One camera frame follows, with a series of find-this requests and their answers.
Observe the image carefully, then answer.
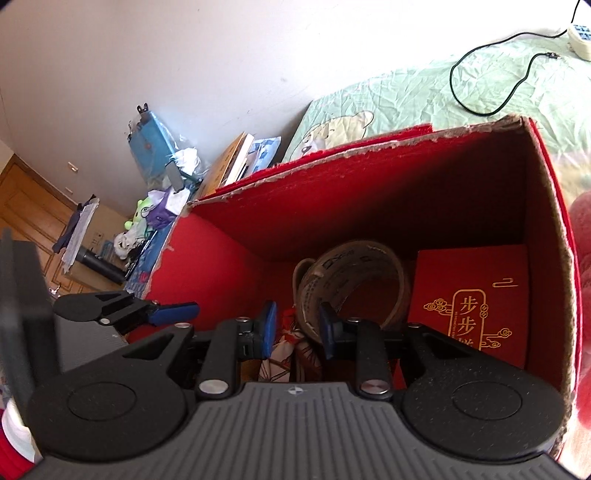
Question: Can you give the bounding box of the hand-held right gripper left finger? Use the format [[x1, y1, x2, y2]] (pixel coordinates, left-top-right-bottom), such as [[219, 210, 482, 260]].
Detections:
[[122, 300, 279, 402]]

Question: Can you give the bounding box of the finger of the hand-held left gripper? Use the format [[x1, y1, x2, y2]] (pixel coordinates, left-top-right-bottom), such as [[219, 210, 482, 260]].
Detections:
[[53, 289, 201, 337]]

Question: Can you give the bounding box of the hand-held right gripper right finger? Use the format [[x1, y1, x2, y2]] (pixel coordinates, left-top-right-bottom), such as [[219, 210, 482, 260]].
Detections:
[[318, 302, 468, 398]]

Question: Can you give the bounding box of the brown packing tape roll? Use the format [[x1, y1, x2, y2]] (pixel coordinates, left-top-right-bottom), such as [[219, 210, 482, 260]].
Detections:
[[292, 239, 407, 345]]

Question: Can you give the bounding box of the large red cardboard box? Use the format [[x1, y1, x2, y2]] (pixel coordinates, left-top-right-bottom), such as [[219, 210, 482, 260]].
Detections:
[[124, 115, 581, 463]]

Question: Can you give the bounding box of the red white floral cloth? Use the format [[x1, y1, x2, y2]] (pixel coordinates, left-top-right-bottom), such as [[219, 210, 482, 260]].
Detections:
[[257, 306, 324, 383]]

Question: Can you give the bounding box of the small white plush toy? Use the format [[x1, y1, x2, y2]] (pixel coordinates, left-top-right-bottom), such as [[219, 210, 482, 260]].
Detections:
[[113, 230, 140, 260]]

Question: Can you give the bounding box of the black thermos bottle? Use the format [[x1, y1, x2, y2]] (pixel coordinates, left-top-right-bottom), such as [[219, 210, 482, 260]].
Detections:
[[76, 246, 128, 282]]

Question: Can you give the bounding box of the grey hanging cloth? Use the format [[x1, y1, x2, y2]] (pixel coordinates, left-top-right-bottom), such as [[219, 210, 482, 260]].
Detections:
[[51, 196, 100, 276]]

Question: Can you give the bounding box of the light green plush toy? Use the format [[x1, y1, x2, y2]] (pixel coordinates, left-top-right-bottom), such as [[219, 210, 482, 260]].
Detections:
[[124, 196, 158, 232]]

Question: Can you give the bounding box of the wooden door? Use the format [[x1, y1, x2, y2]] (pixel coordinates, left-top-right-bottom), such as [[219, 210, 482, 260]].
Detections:
[[0, 154, 122, 297]]

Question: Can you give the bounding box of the purple white tissue pack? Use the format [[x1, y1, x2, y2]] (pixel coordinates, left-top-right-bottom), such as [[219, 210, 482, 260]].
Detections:
[[147, 186, 193, 227]]

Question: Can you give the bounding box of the small red gift box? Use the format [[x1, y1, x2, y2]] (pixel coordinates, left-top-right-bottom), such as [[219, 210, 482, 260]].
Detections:
[[406, 244, 530, 370]]

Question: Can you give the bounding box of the dark smartphone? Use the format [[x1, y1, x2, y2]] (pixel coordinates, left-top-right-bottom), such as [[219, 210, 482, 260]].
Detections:
[[165, 161, 184, 193]]

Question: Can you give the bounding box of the stack of books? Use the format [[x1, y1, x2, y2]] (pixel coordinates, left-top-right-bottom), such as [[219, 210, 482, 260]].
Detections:
[[196, 131, 255, 200]]

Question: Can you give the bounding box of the white crumpled tissue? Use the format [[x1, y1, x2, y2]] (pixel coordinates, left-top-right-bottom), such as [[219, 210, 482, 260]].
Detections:
[[170, 147, 202, 175]]

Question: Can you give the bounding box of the blue plastic wrapped box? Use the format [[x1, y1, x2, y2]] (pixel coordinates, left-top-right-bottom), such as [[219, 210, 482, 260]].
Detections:
[[126, 110, 179, 179]]

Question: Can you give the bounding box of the blue white booklet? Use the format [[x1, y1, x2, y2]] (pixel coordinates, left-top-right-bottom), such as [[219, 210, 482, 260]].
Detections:
[[235, 136, 283, 179]]

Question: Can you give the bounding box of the green printed bedsheet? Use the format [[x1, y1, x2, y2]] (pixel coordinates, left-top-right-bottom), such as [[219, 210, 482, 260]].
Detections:
[[281, 27, 591, 205]]

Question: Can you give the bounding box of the white power strip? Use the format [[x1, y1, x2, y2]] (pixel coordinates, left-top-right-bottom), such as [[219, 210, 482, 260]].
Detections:
[[566, 23, 591, 61]]

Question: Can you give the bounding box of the thin black adapter cable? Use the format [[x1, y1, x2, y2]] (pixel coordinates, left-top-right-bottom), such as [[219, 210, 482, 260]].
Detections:
[[450, 27, 570, 116]]

